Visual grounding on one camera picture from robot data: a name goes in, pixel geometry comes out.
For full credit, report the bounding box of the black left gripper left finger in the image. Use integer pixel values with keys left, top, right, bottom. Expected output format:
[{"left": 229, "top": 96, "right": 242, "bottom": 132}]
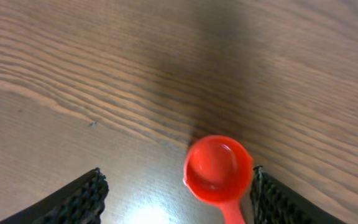
[{"left": 0, "top": 168, "right": 109, "bottom": 224}]

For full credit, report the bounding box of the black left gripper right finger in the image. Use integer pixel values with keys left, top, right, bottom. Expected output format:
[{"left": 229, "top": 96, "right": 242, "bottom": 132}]
[{"left": 250, "top": 166, "right": 344, "bottom": 224}]

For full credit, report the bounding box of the red plastic measuring scoop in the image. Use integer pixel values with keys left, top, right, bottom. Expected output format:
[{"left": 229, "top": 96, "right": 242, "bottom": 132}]
[{"left": 183, "top": 135, "right": 254, "bottom": 224}]

